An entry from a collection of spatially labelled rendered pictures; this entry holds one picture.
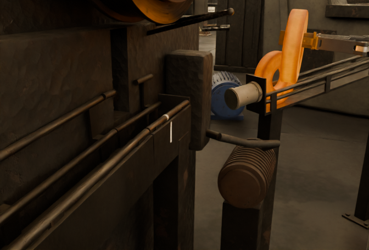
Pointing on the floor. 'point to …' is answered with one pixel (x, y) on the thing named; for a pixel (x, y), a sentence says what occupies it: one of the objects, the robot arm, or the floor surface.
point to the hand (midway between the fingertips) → (296, 38)
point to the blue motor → (224, 112)
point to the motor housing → (244, 196)
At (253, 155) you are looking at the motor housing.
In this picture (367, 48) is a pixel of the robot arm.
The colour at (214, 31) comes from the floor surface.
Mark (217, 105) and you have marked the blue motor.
